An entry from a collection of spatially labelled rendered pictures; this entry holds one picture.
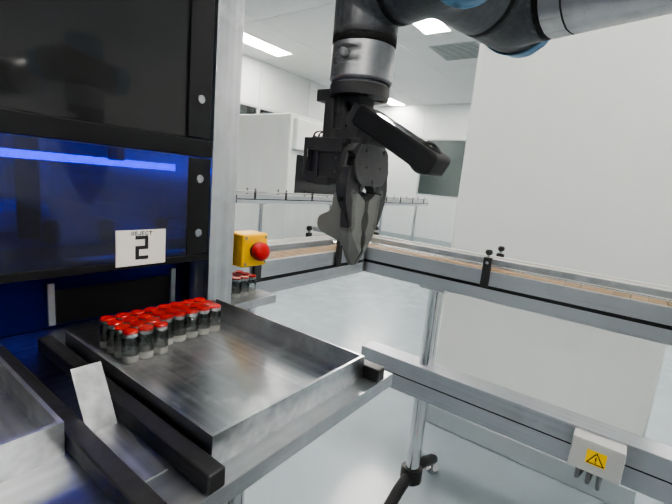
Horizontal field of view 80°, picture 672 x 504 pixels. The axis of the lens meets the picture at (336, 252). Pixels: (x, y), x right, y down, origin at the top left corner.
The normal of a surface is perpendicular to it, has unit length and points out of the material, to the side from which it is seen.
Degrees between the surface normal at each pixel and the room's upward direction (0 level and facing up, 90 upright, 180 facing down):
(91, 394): 55
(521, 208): 90
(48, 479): 0
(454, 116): 90
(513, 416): 90
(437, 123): 90
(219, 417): 0
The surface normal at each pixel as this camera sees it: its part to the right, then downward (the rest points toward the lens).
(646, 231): -0.60, 0.08
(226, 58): 0.80, 0.18
